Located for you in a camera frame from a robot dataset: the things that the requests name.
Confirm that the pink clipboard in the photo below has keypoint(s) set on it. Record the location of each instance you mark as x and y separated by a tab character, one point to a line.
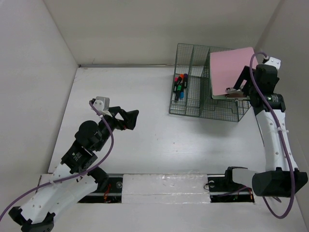
229	64

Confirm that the green clipboard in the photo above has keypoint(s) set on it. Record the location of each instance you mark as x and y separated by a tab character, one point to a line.
218	93

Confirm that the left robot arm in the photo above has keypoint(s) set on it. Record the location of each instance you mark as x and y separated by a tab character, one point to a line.
76	176

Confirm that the green capped black highlighter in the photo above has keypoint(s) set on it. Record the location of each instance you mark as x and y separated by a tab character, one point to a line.
178	92

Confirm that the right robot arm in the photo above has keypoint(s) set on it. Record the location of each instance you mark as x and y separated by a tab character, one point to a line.
281	170

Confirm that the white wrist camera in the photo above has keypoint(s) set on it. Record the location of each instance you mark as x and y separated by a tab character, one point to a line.
101	106
271	61

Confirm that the orange capped black highlighter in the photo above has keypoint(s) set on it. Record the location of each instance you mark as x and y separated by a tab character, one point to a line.
179	80

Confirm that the purple capped black highlighter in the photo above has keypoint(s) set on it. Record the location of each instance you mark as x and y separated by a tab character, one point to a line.
185	80

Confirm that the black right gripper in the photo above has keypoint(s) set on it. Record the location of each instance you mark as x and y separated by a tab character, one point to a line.
245	75

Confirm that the green wire mesh organizer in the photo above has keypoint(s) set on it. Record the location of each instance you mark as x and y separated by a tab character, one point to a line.
197	102

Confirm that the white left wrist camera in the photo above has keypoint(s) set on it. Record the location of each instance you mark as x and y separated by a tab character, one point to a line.
101	106

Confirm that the black mounting rail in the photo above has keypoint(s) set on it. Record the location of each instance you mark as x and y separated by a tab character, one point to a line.
170	189

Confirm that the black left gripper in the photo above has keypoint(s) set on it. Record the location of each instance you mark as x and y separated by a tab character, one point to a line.
129	117

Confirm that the pink capped black highlighter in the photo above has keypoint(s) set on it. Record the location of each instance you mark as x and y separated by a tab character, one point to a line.
174	87

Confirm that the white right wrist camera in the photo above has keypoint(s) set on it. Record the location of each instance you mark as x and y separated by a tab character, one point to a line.
271	61

